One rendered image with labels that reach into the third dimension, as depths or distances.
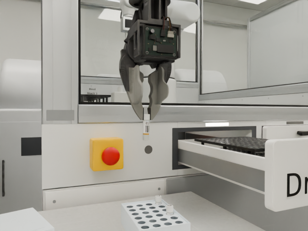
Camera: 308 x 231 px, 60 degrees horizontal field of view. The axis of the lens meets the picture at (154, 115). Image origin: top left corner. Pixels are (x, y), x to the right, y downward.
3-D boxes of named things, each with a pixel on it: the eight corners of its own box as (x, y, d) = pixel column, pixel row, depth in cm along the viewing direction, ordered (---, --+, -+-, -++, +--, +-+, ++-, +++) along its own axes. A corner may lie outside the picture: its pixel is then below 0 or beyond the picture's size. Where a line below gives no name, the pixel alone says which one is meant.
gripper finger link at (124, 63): (119, 90, 45) (122, 38, 45) (117, 90, 46) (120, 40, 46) (146, 92, 46) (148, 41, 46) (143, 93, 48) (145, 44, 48)
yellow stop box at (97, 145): (124, 169, 61) (124, 138, 61) (93, 172, 59) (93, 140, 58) (118, 165, 66) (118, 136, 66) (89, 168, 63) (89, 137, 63)
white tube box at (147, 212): (190, 246, 42) (190, 222, 42) (139, 255, 39) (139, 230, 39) (162, 217, 54) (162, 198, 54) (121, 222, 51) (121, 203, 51)
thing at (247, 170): (368, 182, 53) (368, 151, 53) (271, 198, 43) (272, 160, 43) (234, 153, 90) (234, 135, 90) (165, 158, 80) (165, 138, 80)
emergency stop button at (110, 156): (120, 165, 59) (120, 147, 59) (102, 166, 57) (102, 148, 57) (117, 162, 61) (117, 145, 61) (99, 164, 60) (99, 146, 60)
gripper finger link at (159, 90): (158, 120, 43) (156, 63, 42) (147, 119, 48) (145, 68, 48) (176, 119, 44) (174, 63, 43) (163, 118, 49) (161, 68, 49)
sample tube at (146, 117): (150, 140, 47) (151, 114, 47) (143, 140, 46) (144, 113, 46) (148, 140, 48) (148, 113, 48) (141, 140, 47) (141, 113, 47)
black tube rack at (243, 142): (316, 173, 59) (316, 144, 59) (254, 181, 52) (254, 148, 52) (245, 157, 79) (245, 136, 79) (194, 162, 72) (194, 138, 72)
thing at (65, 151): (340, 158, 99) (340, 119, 99) (41, 189, 59) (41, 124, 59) (200, 136, 186) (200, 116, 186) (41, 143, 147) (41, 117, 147)
